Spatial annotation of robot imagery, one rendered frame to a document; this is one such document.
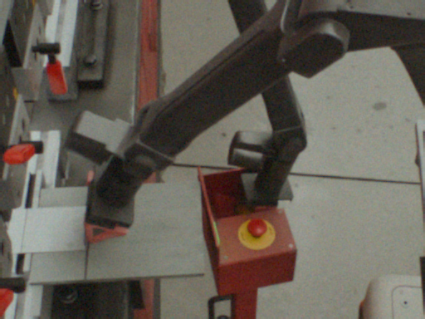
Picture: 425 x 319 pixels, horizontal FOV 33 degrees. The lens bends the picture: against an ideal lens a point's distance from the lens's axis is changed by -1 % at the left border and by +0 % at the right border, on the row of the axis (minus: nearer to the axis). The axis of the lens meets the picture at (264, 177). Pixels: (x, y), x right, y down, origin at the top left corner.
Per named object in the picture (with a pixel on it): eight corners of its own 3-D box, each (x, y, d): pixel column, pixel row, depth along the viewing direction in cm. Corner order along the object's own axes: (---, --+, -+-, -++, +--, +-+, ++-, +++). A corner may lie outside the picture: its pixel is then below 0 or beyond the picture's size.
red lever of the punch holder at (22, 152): (26, 149, 80) (43, 139, 90) (-11, 151, 80) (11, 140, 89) (26, 165, 80) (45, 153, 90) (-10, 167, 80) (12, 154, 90)
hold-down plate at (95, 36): (104, 89, 150) (102, 78, 148) (78, 90, 150) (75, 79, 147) (110, 2, 169) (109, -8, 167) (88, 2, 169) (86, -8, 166)
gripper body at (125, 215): (86, 221, 102) (104, 192, 97) (91, 166, 108) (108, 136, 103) (129, 231, 105) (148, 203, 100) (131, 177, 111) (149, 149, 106)
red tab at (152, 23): (157, 51, 207) (155, 32, 202) (149, 51, 207) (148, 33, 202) (157, 19, 217) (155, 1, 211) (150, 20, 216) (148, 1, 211)
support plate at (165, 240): (204, 276, 109) (204, 272, 108) (30, 286, 106) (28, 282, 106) (200, 184, 120) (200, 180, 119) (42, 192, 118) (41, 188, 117)
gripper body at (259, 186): (237, 179, 146) (247, 155, 141) (284, 179, 150) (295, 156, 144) (245, 204, 142) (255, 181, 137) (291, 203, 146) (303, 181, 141)
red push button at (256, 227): (269, 242, 139) (270, 231, 136) (249, 246, 138) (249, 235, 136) (264, 226, 142) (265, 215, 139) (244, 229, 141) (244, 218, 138)
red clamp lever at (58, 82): (70, 96, 109) (58, 47, 102) (42, 97, 109) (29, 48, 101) (70, 88, 110) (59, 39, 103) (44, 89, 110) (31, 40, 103)
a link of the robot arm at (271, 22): (363, 54, 61) (380, -35, 66) (312, 20, 59) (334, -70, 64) (148, 188, 95) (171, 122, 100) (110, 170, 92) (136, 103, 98)
